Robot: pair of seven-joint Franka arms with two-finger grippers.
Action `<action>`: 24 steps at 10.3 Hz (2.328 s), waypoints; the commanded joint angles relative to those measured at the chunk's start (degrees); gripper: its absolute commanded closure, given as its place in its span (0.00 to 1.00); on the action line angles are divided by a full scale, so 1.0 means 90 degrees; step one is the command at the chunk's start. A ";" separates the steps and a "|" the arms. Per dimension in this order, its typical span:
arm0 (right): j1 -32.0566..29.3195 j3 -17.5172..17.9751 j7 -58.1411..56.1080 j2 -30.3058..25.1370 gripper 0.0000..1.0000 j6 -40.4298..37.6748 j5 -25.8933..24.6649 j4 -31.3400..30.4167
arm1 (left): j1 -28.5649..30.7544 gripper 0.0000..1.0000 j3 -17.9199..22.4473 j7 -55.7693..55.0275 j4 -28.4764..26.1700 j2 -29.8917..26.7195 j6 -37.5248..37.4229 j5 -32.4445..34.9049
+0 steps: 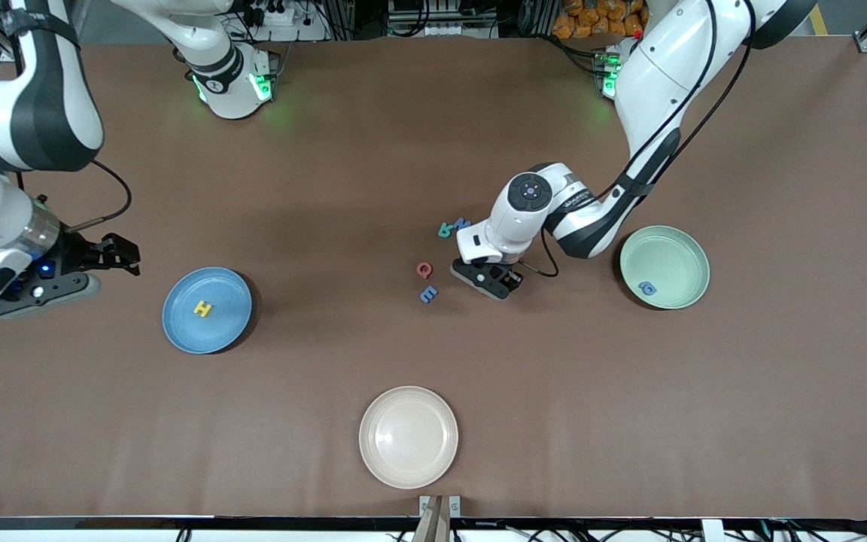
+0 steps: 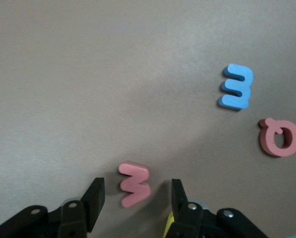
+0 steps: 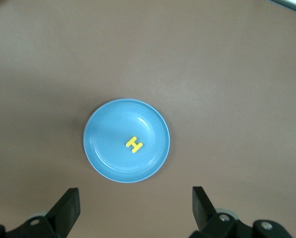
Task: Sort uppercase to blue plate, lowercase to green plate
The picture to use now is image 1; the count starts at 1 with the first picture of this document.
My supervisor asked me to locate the blue plate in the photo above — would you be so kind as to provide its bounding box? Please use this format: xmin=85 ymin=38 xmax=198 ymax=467
xmin=162 ymin=267 xmax=253 ymax=355

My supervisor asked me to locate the green plate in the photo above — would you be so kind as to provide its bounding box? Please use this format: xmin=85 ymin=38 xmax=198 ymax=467
xmin=619 ymin=225 xmax=710 ymax=310

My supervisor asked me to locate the beige plate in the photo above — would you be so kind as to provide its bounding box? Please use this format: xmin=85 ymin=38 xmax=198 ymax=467
xmin=359 ymin=386 xmax=459 ymax=490

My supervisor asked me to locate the brown table cover sheet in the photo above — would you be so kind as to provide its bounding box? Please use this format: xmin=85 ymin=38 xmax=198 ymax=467
xmin=0 ymin=36 xmax=867 ymax=520

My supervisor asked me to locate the tan wooden strip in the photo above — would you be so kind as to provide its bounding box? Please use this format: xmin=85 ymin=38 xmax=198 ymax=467
xmin=412 ymin=495 xmax=452 ymax=542

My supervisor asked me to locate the orange bag pile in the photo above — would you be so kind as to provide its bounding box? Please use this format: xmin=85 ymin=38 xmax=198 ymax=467
xmin=552 ymin=0 xmax=645 ymax=40

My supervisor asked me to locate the black electronics rack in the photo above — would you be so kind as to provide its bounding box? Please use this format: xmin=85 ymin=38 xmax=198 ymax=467
xmin=387 ymin=0 xmax=502 ymax=38

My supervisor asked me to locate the white power strip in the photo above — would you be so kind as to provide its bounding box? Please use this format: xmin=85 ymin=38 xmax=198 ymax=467
xmin=242 ymin=0 xmax=300 ymax=27

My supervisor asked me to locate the black base cable bundle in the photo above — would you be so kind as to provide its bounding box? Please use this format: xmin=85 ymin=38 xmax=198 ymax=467
xmin=539 ymin=34 xmax=604 ymax=76

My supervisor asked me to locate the metal edge bracket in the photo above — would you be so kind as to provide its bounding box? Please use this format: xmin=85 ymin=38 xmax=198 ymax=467
xmin=418 ymin=495 xmax=462 ymax=519

